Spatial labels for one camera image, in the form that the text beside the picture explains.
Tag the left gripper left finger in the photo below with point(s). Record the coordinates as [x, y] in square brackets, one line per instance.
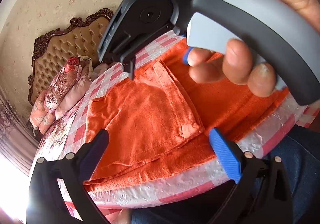
[46, 203]

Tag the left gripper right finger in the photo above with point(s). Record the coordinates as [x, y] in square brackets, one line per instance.
[262, 191]

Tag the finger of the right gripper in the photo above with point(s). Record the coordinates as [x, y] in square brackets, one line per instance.
[128, 63]
[185, 57]

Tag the orange pants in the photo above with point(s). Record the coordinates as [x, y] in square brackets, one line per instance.
[158, 123]

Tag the tufted leather headboard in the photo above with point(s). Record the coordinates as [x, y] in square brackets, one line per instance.
[53, 49]

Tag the blue jeans legs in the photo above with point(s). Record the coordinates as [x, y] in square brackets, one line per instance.
[300, 153]

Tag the folded floral quilt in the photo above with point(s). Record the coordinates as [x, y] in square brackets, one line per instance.
[69, 86]

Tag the pink patterned curtain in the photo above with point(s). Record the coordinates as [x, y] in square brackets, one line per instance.
[18, 145]

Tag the pink floral pillow stack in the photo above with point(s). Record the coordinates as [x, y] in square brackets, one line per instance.
[40, 118]

